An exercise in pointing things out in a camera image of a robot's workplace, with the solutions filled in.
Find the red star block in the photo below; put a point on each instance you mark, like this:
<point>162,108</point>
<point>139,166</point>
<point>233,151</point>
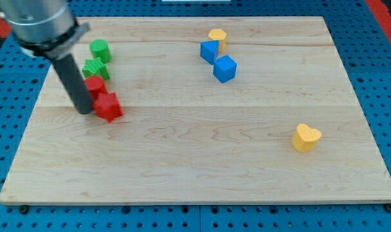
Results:
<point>107,106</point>

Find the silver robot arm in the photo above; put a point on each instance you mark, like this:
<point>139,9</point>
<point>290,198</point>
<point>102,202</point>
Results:
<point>43,28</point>

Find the green star block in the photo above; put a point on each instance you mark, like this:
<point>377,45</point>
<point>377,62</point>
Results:
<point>95,67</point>

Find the yellow heart block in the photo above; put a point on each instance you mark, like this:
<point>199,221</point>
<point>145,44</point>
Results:
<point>305,138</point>

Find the light wooden board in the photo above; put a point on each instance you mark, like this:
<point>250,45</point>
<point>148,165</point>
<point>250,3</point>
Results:
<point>187,139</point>

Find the blue cube block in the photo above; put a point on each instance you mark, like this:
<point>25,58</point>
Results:
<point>224,68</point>

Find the blue triangle block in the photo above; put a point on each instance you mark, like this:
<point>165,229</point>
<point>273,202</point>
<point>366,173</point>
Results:
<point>209,51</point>

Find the yellow hexagon block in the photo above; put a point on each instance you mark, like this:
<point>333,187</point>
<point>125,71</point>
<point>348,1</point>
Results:
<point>218,35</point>

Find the red cylinder block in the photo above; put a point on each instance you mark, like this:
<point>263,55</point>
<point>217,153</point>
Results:
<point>96,85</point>

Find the green cylinder block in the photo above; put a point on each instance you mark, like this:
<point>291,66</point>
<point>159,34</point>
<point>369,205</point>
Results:
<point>99,48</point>

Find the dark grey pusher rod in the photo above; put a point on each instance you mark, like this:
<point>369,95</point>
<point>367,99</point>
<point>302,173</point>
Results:
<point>72,80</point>

